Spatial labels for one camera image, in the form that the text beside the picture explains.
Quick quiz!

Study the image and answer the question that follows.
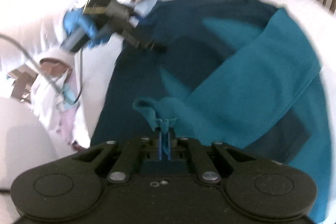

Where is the teal two-tone sweater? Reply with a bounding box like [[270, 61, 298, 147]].
[[91, 0, 332, 222]]

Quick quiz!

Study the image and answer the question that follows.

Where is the blue gloved left hand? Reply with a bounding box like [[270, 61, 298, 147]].
[[63, 8, 113, 49]]

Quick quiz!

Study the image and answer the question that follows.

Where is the black cable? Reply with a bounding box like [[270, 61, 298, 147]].
[[0, 33, 85, 105]]

